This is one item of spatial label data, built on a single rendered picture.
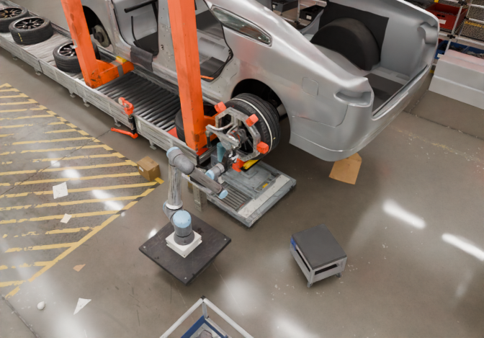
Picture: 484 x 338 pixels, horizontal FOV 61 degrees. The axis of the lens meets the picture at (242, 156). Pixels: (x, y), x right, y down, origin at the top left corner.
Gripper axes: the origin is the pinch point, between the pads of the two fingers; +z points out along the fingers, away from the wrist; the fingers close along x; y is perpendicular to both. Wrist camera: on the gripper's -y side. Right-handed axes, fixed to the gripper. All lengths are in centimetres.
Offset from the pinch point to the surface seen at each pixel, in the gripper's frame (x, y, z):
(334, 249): 114, 49, 2
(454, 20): 50, -11, 409
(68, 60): -356, 34, 27
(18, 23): -543, 35, 45
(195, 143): -60, 20, 3
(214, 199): -27, 75, -6
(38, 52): -463, 58, 31
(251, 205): 9, 75, 13
